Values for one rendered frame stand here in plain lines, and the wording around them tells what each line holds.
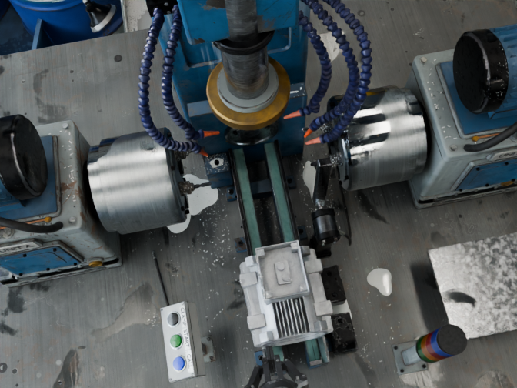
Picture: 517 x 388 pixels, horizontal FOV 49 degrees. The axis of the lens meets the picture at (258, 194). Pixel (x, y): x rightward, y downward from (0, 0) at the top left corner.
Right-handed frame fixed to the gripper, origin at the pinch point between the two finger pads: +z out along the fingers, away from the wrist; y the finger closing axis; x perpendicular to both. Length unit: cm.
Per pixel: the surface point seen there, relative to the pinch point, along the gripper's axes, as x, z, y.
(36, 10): -113, 158, 76
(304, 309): -7.2, 6.2, -9.5
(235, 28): -68, -18, -5
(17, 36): -108, 188, 97
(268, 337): -3.3, 3.7, -0.4
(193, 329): -6.6, 9.1, 16.3
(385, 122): -44, 19, -37
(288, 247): -20.8, 10.8, -8.8
